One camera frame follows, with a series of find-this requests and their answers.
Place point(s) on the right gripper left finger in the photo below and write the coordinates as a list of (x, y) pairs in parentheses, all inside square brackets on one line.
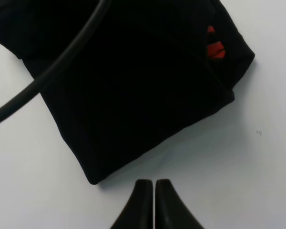
[(138, 211)]

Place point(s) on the black printed t-shirt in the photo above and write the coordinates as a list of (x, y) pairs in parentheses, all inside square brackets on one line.
[(121, 76)]

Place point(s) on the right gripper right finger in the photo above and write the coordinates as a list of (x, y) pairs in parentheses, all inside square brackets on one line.
[(170, 211)]

